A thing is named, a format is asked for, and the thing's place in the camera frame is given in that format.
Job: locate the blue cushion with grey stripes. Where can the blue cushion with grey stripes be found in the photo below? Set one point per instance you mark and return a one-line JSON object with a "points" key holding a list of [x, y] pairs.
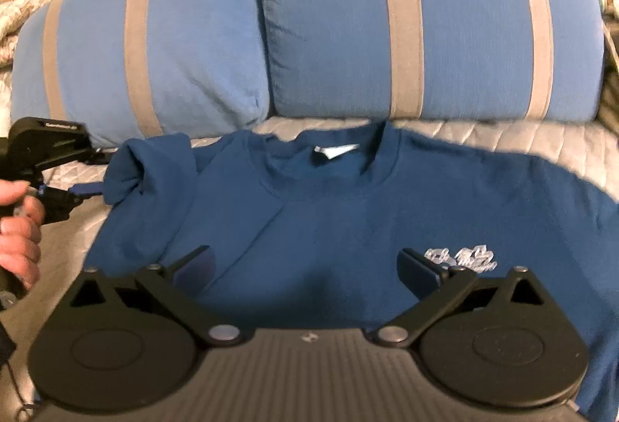
{"points": [[435, 20], [159, 54]]}

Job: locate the dark blue sweatshirt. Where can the dark blue sweatshirt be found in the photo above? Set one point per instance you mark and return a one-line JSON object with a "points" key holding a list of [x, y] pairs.
{"points": [[329, 219]]}

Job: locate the beige quilted blanket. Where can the beige quilted blanket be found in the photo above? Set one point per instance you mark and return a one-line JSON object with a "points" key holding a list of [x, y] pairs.
{"points": [[24, 11]]}

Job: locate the person's left hand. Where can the person's left hand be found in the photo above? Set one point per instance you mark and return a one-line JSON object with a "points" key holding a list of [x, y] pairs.
{"points": [[19, 236]]}

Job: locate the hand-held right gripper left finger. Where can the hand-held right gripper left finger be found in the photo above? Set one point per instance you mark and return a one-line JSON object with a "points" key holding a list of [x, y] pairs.
{"points": [[195, 265]]}

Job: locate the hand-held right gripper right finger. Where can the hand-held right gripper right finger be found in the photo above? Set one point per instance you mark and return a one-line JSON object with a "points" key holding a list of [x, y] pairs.
{"points": [[419, 270]]}

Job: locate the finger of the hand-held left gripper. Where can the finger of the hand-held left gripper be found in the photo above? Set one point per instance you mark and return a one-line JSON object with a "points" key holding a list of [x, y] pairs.
{"points": [[67, 196]]}

